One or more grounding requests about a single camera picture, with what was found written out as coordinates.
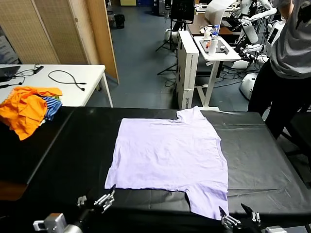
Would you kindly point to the black topped side table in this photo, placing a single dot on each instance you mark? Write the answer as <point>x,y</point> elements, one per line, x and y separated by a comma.
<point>24,157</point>

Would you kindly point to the yellow cabinet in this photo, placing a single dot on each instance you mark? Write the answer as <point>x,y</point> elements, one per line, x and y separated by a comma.
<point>128,2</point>

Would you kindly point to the orange garment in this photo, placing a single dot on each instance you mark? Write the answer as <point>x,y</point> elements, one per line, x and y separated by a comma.
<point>22,111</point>

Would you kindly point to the clear bottle blue cap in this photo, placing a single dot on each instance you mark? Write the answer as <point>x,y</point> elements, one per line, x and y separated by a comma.
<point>214,31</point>

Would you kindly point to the white curved cover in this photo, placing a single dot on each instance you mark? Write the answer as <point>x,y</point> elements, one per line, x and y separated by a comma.
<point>215,11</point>

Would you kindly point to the black laptop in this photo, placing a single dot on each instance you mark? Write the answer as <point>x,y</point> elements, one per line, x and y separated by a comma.
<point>7,71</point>

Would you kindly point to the small black device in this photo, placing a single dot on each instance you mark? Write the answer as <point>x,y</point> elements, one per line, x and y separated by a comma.
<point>224,49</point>

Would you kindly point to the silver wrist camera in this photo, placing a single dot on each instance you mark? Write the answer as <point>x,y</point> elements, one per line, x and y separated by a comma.
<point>273,230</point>
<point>54,221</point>

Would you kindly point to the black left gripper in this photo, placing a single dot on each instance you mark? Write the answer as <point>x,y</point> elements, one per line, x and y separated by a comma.
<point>91,211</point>

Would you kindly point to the small white standing desk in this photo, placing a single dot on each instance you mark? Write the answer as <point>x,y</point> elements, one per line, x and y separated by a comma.
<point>218,57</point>

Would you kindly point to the grey tray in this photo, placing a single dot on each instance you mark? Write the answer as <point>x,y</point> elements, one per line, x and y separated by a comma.
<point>216,43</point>

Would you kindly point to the lavender t-shirt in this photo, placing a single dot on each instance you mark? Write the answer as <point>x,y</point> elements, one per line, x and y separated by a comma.
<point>170,150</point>

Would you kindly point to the blue cabinet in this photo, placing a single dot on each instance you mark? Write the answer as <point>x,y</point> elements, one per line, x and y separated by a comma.
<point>145,3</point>

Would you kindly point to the white humanoid robot dark screen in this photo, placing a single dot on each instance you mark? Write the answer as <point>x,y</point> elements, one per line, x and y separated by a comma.
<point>275,30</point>

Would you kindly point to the black waste bin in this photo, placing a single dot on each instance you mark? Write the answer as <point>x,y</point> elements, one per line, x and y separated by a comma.
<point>119,21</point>

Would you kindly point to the white robot with raised arm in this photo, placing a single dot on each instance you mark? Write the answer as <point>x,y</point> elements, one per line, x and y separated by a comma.
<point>251,34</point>

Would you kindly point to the white domed robot base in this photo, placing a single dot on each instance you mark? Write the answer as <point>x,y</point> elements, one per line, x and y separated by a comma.
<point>247,85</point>

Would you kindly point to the white tumbler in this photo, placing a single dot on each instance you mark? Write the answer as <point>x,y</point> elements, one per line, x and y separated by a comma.
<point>212,47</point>

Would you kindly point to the person in grey shirt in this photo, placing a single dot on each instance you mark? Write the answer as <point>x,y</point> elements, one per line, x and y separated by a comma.
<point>289,48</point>

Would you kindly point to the tall white cardboard box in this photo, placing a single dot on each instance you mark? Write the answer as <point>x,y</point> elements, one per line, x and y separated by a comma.
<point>188,72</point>

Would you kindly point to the brown wooden table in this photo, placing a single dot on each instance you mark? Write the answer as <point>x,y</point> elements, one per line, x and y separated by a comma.
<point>196,26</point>

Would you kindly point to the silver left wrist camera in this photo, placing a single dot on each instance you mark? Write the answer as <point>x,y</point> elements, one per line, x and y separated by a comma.
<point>54,221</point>

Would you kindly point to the small orange object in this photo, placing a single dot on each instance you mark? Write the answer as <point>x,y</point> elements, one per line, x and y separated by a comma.
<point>207,44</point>

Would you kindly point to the white table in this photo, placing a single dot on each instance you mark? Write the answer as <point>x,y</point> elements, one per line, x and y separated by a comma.
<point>92,72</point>

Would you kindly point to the black monitor on tripod stand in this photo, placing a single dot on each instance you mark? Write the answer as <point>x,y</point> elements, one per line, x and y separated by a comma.
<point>182,9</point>

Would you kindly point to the blue striped garment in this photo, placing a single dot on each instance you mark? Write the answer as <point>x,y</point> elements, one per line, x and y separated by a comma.
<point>52,105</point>

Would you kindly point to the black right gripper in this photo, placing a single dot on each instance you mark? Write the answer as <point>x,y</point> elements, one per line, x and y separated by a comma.
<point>250,228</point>

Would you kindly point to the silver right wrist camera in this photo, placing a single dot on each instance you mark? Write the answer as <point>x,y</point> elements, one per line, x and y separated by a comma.
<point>273,230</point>

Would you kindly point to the white robot with black hand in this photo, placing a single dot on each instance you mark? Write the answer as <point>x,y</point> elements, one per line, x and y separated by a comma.
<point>239,63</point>

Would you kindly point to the wooden folding screen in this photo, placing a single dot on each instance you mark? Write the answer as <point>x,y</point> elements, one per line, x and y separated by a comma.
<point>60,31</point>

